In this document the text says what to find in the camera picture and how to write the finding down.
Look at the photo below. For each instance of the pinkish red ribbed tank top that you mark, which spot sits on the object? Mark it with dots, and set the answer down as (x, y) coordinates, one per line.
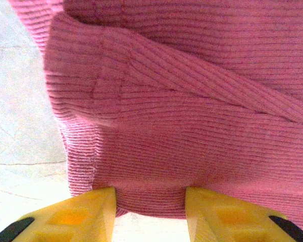
(179, 100)

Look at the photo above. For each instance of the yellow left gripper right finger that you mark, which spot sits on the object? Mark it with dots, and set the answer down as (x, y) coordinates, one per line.
(229, 221)

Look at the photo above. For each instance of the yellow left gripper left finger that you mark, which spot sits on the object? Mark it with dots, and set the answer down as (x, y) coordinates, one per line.
(73, 221)

